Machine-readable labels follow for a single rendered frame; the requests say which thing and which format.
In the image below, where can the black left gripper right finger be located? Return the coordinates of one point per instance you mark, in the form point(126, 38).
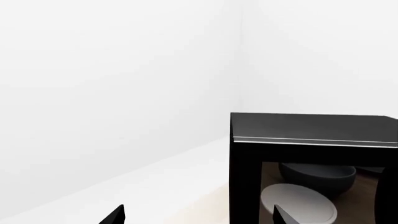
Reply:
point(280, 217)

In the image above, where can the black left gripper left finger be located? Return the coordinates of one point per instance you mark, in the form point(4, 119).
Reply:
point(115, 217)

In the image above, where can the black microwave oven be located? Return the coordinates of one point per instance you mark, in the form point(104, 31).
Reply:
point(311, 130)

